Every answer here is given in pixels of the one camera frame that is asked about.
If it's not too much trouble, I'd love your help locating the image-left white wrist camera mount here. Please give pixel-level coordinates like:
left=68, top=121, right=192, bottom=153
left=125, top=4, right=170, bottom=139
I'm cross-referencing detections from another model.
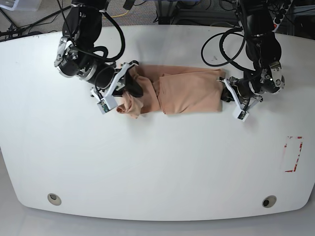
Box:
left=90, top=60, right=139, bottom=114

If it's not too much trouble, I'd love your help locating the right table cable grommet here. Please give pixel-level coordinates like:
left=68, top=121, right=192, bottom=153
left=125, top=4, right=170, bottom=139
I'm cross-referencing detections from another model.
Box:
left=262, top=195, right=277, bottom=208

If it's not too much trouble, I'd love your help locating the table cable grommet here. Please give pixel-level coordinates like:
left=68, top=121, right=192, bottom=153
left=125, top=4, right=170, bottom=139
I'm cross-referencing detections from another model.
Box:
left=47, top=193, right=62, bottom=206
left=262, top=195, right=277, bottom=208

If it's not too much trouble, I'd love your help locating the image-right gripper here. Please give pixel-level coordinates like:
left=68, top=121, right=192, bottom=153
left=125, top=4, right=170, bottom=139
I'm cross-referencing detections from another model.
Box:
left=233, top=78, right=256, bottom=100

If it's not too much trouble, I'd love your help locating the image-right white wrist camera mount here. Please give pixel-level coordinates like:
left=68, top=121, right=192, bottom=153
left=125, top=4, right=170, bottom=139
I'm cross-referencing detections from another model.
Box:
left=217, top=77, right=263, bottom=122

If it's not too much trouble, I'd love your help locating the clear plastic storage box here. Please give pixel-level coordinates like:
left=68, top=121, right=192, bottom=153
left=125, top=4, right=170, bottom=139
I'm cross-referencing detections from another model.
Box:
left=0, top=0, right=42, bottom=11

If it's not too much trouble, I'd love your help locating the white power strip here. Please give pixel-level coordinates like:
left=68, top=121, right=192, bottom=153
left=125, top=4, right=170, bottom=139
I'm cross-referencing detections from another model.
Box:
left=273, top=0, right=293, bottom=32

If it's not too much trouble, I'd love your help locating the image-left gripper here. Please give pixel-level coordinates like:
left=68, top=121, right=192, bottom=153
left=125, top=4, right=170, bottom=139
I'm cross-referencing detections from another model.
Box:
left=92, top=66, right=143, bottom=97

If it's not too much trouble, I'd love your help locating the peach T-shirt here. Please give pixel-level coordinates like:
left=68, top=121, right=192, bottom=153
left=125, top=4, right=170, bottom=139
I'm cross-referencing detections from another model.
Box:
left=116, top=65, right=225, bottom=118

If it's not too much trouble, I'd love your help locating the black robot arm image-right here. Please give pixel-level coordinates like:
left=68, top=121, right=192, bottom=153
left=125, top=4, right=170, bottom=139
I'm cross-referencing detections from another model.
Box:
left=234, top=0, right=285, bottom=101

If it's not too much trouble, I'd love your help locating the image-left arm black cable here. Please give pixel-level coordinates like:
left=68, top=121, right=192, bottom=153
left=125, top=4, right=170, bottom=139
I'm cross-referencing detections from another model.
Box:
left=56, top=0, right=126, bottom=62

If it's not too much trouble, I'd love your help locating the black tripod stand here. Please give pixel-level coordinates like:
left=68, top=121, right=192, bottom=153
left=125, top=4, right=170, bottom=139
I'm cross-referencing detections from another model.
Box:
left=0, top=6, right=71, bottom=39

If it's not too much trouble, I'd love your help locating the yellow cable on floor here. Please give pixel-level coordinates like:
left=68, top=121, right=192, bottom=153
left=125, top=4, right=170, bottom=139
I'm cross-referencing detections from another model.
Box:
left=110, top=8, right=128, bottom=18

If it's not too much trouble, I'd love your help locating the left table cable grommet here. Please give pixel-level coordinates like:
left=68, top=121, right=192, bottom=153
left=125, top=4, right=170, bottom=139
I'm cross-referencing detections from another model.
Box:
left=47, top=193, right=62, bottom=206

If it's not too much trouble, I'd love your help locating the red tape rectangle marking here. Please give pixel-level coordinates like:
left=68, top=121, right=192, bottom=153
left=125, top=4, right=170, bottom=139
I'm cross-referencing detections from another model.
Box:
left=282, top=136, right=304, bottom=173

